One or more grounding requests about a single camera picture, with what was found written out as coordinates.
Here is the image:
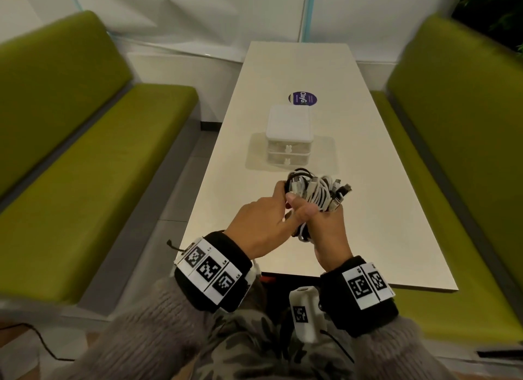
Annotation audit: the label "round purple sticker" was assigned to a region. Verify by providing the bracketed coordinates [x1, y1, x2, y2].
[287, 91, 318, 107]

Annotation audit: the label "camouflage trousers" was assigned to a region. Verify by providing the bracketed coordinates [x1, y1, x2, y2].
[195, 271, 357, 380]

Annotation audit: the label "person's right hand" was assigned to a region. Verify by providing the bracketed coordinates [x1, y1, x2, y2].
[285, 192, 354, 272]

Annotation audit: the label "green upholstered bench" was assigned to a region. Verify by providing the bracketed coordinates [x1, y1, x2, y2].
[0, 10, 200, 308]
[369, 14, 523, 347]

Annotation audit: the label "dark green plant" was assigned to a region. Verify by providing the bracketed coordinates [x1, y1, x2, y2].
[451, 0, 523, 54]

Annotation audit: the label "bundle of black and white cables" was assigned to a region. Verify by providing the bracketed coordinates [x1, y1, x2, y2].
[283, 167, 355, 243]

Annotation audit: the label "black floor cable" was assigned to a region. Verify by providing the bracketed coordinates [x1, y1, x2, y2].
[0, 322, 77, 362]

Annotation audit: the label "person's right forearm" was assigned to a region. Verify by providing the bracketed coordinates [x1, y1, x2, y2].
[351, 314, 456, 380]

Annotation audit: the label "black wristband with marker tags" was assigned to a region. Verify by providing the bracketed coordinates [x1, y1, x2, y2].
[318, 256, 400, 339]
[167, 230, 255, 314]

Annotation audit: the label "person's left hand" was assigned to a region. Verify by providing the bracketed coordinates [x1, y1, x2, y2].
[223, 180, 304, 260]

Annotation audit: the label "white plastic drawer box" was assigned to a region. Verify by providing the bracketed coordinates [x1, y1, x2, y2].
[265, 104, 315, 167]

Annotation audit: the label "white wrist camera unit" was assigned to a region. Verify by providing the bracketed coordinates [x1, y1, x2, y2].
[288, 287, 326, 344]

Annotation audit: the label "person's left forearm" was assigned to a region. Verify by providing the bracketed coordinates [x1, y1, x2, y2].
[69, 275, 219, 380]

